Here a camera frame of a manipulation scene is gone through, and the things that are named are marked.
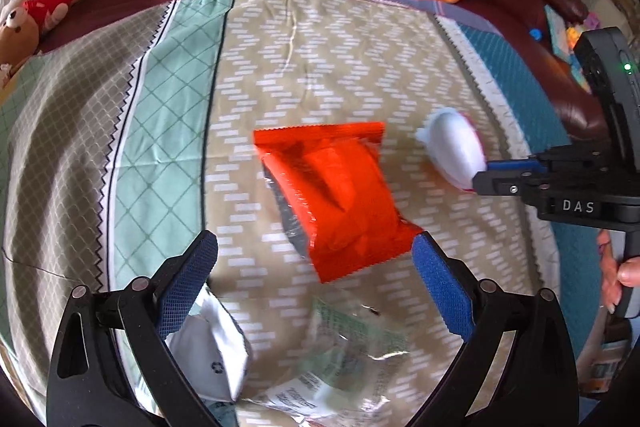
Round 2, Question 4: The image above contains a small blue ball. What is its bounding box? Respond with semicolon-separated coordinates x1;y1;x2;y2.
529;28;542;41

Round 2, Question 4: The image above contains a person's right hand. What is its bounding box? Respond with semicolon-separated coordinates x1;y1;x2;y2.
597;230;640;314

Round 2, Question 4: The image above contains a white blue wipes packet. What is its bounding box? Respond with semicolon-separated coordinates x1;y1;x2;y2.
165;286;252;403

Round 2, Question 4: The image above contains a patterned blue beige tablecloth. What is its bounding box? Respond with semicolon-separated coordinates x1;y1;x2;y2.
1;0;600;426

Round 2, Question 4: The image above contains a clear green printed wrapper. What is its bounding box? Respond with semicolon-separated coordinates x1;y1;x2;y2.
242;298;411;426

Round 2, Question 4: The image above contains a pile of colourful books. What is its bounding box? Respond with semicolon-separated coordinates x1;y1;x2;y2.
564;12;601;94

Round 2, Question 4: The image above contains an orange snack wrapper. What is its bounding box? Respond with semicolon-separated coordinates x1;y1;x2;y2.
253;121;423;283

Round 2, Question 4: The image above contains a brown monkey plush red shirt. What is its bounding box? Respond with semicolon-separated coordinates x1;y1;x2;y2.
1;0;81;89

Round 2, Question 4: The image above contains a light blue children's book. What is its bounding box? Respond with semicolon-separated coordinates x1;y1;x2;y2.
544;5;570;64

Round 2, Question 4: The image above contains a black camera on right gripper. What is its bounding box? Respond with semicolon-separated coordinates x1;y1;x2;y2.
574;27;639;150

